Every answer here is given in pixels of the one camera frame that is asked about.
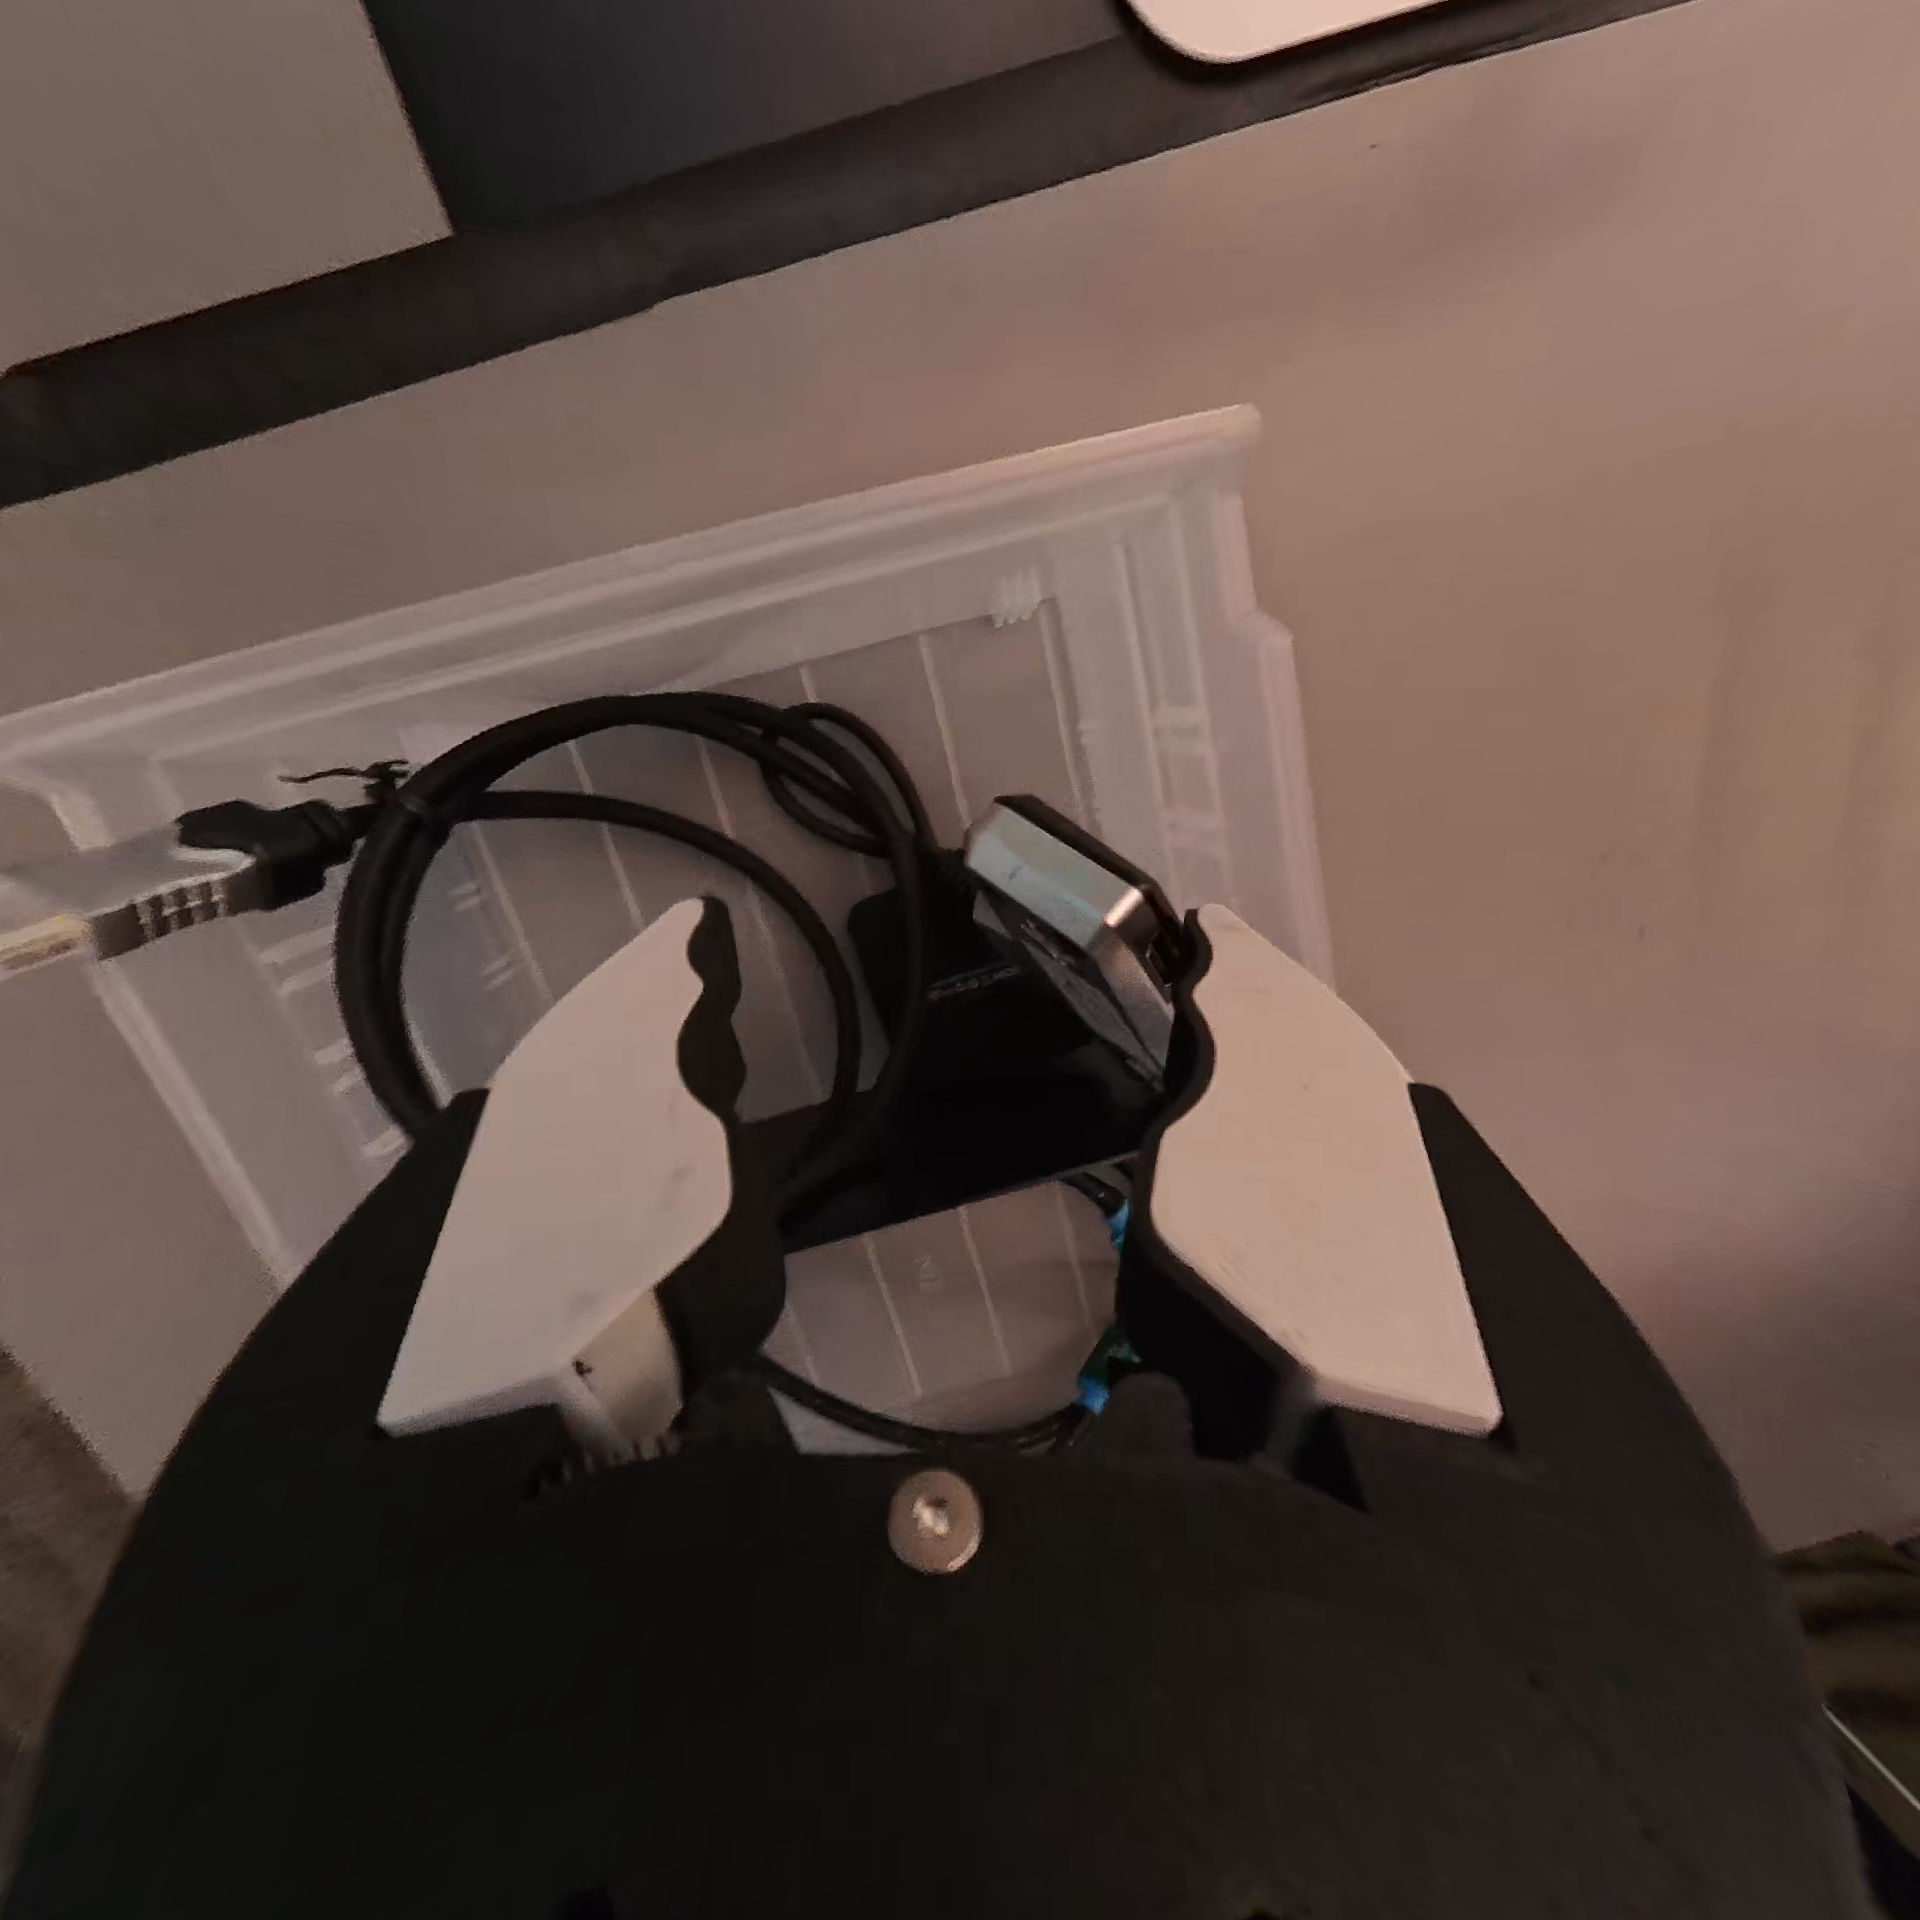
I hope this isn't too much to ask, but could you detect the thin black cable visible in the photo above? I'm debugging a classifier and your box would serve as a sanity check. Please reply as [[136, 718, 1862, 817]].
[[750, 1352, 1112, 1465]]

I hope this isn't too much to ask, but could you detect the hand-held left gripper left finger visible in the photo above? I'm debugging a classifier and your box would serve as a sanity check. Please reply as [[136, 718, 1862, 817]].
[[375, 897, 793, 1440]]

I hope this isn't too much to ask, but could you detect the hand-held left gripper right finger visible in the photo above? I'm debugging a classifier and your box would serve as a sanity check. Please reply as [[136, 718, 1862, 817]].
[[1121, 902, 1504, 1450]]

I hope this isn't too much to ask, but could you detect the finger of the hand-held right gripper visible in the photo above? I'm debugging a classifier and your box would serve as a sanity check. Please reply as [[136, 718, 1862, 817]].
[[0, 826, 255, 977]]

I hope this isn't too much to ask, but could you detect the clear plastic bin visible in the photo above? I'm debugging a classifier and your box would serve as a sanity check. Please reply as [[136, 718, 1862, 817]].
[[0, 405, 1339, 1446]]

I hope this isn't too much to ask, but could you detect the black hdmi cable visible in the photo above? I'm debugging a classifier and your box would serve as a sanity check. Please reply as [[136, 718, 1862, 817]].
[[88, 691, 939, 1217]]

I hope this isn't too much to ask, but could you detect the black adapter box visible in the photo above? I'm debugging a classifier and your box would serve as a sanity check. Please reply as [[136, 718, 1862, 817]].
[[848, 886, 1185, 1202]]

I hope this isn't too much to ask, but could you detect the blue cable connector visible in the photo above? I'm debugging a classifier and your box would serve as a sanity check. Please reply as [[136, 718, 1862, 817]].
[[1072, 1178, 1145, 1419]]

